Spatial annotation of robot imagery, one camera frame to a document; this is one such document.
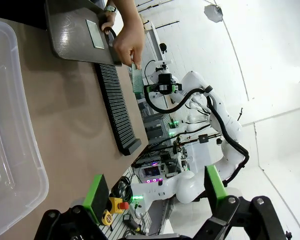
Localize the clear plastic storage box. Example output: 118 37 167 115
0 18 50 240

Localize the person left hand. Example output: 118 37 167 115
97 10 116 35

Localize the black coiled cable bundle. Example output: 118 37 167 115
111 176 134 201

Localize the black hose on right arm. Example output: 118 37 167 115
143 84 251 183

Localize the grey studio umbrella light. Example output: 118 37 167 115
204 3 224 24

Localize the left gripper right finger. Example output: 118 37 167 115
194 164 288 240

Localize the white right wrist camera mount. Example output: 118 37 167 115
153 59 174 75

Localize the person right forearm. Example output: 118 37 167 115
112 0 141 26

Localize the yellow tape measure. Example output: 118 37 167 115
101 209 113 227

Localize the black yellow screwdriver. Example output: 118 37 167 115
123 213 143 233

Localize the grey equipment shelf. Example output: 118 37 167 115
142 113 174 146

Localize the person right hand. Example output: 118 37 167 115
112 18 146 70

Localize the dark brown serving tray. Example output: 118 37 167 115
44 0 123 68

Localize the yellow emergency stop button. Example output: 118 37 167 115
107 196 130 215

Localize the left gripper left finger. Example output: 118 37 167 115
33 173 111 240

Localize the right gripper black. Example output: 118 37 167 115
143 73 183 95

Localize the green PCB board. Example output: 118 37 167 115
85 19 105 49
130 62 144 95

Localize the white smartwatch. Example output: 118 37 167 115
103 4 119 14

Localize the computer with purple lights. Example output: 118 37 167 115
139 163 166 182

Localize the black slotted PCB rack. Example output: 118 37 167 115
93 62 143 157

